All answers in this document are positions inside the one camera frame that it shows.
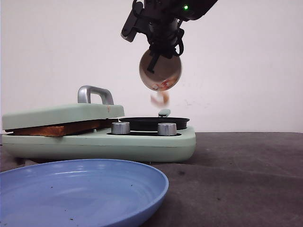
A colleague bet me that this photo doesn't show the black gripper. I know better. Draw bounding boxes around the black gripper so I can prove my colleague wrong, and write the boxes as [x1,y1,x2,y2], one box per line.
[142,15,185,73]

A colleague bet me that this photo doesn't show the beige ribbed ceramic bowl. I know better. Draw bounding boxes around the beige ribbed ceramic bowl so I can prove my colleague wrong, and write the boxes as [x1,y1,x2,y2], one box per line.
[139,50,182,91]

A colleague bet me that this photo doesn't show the pink cooked shrimp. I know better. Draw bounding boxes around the pink cooked shrimp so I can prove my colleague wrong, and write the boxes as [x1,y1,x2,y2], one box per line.
[150,91,170,107]
[152,77,178,91]

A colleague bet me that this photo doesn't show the breakfast maker hinged lid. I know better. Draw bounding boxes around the breakfast maker hinged lid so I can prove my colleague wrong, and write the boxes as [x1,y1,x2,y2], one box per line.
[2,86,125,131]

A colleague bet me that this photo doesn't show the white bread slice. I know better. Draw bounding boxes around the white bread slice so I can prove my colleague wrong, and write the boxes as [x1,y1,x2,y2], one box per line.
[62,119,112,136]
[13,126,67,137]

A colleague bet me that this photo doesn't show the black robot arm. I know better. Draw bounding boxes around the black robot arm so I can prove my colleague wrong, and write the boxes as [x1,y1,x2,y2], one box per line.
[144,0,217,73]

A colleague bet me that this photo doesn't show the mint green breakfast maker base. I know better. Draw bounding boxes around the mint green breakfast maker base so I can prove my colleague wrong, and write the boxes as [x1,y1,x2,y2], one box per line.
[2,126,196,162]

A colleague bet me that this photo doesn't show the black round frying pan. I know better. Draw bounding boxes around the black round frying pan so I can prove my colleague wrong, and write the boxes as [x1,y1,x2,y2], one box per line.
[119,109,190,131]

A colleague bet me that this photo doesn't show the right silver control knob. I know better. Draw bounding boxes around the right silver control knob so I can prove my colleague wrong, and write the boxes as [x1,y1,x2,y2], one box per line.
[157,122,177,136]

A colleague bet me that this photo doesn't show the silver control knob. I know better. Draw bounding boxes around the silver control knob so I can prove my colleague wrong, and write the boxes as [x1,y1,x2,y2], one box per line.
[111,122,130,135]
[157,122,177,136]

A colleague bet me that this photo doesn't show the left silver control knob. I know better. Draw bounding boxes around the left silver control knob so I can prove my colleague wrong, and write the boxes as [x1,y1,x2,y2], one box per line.
[111,122,130,135]

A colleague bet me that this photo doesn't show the blue round plate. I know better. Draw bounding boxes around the blue round plate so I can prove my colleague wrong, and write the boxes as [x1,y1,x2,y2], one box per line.
[0,159,169,227]

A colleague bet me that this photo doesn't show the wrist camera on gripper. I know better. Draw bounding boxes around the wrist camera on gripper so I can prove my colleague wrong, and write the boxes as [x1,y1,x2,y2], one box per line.
[121,0,143,42]

